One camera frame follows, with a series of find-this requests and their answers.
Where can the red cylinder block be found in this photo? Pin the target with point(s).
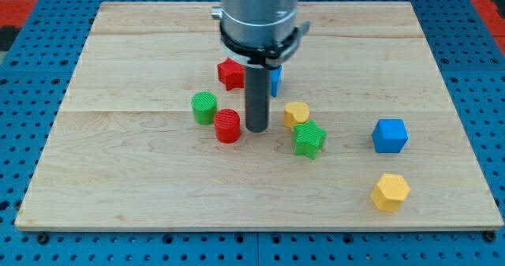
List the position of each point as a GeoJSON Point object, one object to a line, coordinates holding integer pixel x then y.
{"type": "Point", "coordinates": [227, 124]}

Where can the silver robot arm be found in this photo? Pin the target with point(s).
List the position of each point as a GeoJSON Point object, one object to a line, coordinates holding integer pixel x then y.
{"type": "Point", "coordinates": [256, 23]}

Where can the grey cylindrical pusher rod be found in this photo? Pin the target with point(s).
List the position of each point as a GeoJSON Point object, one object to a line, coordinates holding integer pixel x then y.
{"type": "Point", "coordinates": [257, 93]}

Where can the green star block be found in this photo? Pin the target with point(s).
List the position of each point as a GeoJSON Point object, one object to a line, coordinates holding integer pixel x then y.
{"type": "Point", "coordinates": [308, 138]}

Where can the blue triangle block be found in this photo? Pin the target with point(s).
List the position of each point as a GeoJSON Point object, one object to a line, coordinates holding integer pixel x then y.
{"type": "Point", "coordinates": [276, 78]}

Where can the blue cube block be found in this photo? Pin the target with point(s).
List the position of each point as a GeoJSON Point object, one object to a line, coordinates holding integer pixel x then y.
{"type": "Point", "coordinates": [389, 135]}

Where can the yellow hexagon block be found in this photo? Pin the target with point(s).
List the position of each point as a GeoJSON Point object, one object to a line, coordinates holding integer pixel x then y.
{"type": "Point", "coordinates": [390, 192]}

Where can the yellow heart block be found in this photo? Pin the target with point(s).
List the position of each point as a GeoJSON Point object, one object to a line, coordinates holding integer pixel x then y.
{"type": "Point", "coordinates": [295, 113]}

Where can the green cylinder block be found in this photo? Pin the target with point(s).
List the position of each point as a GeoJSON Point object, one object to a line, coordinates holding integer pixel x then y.
{"type": "Point", "coordinates": [204, 105]}

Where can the wooden board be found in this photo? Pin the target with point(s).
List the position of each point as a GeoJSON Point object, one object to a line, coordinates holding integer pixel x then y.
{"type": "Point", "coordinates": [125, 153]}

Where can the red star block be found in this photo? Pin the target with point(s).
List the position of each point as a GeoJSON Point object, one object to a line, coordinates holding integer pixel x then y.
{"type": "Point", "coordinates": [231, 74]}

